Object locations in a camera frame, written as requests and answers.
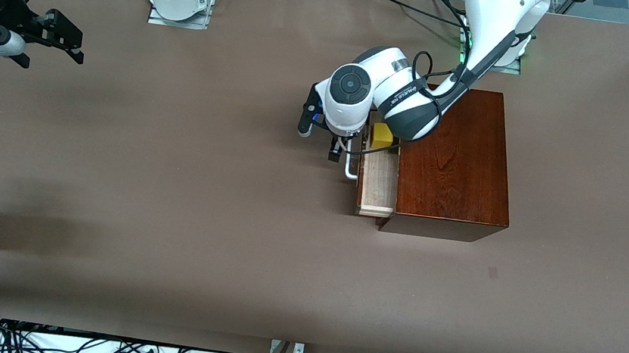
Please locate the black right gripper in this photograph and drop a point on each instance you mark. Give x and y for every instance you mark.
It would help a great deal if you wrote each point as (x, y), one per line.
(6, 12)

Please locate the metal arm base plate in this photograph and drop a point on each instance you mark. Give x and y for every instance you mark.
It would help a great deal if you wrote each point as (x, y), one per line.
(157, 18)
(511, 68)

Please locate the yellow wooden cube block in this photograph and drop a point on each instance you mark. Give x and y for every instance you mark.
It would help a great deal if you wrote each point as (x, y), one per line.
(382, 135)

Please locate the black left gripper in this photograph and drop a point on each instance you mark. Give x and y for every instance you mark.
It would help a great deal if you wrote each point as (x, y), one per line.
(334, 152)

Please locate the dark brown wooden cabinet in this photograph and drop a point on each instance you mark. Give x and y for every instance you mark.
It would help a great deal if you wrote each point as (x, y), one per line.
(459, 170)

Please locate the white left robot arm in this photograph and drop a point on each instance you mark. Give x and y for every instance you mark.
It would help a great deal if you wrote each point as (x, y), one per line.
(490, 18)

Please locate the light wood drawer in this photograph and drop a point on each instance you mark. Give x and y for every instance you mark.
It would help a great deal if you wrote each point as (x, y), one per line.
(379, 178)

